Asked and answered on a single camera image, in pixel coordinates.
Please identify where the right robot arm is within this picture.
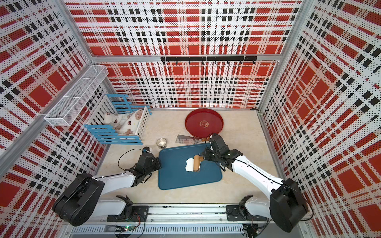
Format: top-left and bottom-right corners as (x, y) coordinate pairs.
(202, 133), (309, 233)

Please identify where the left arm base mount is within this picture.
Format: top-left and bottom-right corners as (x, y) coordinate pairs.
(107, 205), (149, 222)

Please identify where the small green circuit board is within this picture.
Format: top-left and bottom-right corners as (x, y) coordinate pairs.
(115, 225), (136, 233)

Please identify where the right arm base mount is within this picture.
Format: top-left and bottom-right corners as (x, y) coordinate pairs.
(226, 205), (267, 222)

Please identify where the white dough lump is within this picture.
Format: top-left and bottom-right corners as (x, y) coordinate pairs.
(185, 158), (194, 172)

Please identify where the doll in patterned cloth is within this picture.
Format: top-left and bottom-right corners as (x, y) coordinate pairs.
(103, 110), (143, 136)

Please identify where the red round plate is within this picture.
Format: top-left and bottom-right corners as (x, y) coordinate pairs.
(185, 108), (224, 138)

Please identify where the knife with wooden handle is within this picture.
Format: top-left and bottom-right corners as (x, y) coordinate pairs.
(175, 134), (209, 145)

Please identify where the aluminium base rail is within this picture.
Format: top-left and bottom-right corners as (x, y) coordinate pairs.
(59, 204), (314, 238)

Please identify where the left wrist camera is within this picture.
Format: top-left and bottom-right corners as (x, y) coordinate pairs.
(142, 146), (151, 153)

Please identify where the black hook rail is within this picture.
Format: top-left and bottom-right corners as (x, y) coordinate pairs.
(160, 56), (258, 63)

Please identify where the blue white toy crib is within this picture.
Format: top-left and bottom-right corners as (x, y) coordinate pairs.
(84, 94), (152, 145)

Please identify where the wooden rolling pin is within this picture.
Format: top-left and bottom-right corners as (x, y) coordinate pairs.
(193, 155), (204, 172)

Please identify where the teal plastic tray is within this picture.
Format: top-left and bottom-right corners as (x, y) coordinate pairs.
(158, 144), (222, 190)

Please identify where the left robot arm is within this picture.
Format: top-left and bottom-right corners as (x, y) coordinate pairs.
(52, 150), (161, 227)

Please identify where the white wire mesh basket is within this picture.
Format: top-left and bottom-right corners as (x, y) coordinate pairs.
(44, 65), (108, 126)

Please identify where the small glass bowl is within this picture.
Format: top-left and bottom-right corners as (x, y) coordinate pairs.
(156, 138), (167, 149)

